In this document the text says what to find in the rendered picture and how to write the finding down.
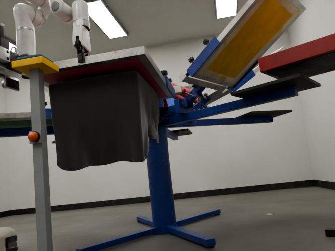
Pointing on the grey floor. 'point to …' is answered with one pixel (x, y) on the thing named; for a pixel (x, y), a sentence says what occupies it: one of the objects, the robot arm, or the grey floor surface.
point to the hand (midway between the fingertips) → (83, 60)
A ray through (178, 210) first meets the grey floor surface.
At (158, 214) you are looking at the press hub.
